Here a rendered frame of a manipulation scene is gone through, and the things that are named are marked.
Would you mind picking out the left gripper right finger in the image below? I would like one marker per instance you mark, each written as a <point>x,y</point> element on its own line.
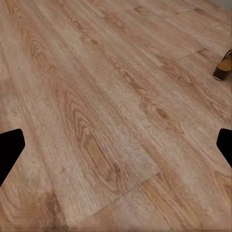
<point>224,143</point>

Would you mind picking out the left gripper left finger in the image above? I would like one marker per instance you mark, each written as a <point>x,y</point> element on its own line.
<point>12,144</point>

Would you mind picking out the sandal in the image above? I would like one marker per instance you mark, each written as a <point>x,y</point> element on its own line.
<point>224,68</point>

